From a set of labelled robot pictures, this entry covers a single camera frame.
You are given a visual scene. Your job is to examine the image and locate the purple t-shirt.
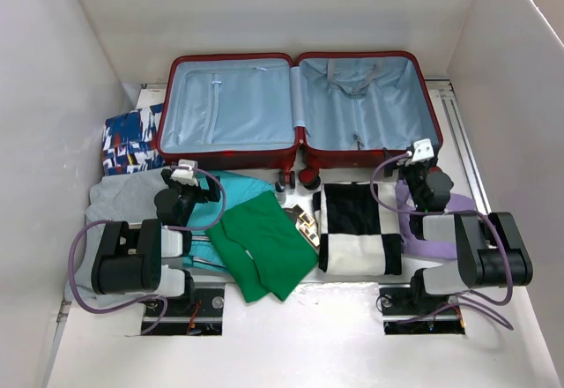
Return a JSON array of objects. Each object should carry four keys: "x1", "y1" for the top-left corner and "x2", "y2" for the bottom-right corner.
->
[{"x1": 395, "y1": 180, "x2": 476, "y2": 260}]

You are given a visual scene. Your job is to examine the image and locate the teal shorts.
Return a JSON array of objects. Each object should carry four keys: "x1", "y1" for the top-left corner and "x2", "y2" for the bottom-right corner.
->
[{"x1": 182, "y1": 171, "x2": 274, "y2": 273}]

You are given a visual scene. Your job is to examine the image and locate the black white checkered blanket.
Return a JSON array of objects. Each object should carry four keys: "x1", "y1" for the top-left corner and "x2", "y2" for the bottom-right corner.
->
[{"x1": 312, "y1": 183, "x2": 402, "y2": 277}]

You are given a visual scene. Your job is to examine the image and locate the green t-shirt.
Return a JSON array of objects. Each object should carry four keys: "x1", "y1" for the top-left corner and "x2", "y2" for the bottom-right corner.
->
[{"x1": 205, "y1": 191, "x2": 318, "y2": 303}]

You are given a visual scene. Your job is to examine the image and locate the small clear bottle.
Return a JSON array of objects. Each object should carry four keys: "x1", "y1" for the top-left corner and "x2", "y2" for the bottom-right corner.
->
[{"x1": 274, "y1": 182, "x2": 286, "y2": 205}]

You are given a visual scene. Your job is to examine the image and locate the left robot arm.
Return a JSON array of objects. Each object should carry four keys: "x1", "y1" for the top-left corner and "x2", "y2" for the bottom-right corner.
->
[{"x1": 88, "y1": 168, "x2": 224, "y2": 315}]

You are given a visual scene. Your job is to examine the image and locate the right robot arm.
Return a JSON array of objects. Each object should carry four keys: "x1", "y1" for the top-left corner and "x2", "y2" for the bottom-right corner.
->
[{"x1": 396, "y1": 160, "x2": 533, "y2": 312}]

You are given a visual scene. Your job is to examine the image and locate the blue white patterned garment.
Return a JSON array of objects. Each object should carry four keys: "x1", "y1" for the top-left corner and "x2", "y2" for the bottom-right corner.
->
[{"x1": 101, "y1": 103, "x2": 164, "y2": 176}]

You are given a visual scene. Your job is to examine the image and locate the red open suitcase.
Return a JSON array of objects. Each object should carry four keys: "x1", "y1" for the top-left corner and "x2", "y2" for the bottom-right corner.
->
[{"x1": 157, "y1": 51, "x2": 443, "y2": 187}]

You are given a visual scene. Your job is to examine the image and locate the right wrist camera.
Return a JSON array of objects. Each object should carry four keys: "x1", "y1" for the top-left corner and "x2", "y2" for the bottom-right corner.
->
[{"x1": 410, "y1": 138, "x2": 435, "y2": 163}]

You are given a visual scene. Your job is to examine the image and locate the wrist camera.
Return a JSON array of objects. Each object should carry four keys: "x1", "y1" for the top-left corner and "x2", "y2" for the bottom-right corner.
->
[
  {"x1": 410, "y1": 138, "x2": 435, "y2": 163},
  {"x1": 171, "y1": 160, "x2": 198, "y2": 186}
]

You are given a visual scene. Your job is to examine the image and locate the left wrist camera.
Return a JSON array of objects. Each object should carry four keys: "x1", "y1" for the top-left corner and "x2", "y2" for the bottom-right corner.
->
[{"x1": 171, "y1": 160, "x2": 198, "y2": 186}]

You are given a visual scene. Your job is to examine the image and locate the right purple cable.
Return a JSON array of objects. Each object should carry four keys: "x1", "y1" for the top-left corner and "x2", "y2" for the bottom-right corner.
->
[{"x1": 370, "y1": 148, "x2": 516, "y2": 332}]

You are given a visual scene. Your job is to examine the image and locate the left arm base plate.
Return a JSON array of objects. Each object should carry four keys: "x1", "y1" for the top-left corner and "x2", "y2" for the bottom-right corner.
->
[{"x1": 141, "y1": 285, "x2": 225, "y2": 337}]

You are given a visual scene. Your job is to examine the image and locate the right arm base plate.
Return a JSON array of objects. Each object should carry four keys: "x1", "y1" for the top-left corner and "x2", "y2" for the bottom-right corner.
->
[{"x1": 375, "y1": 284, "x2": 465, "y2": 335}]

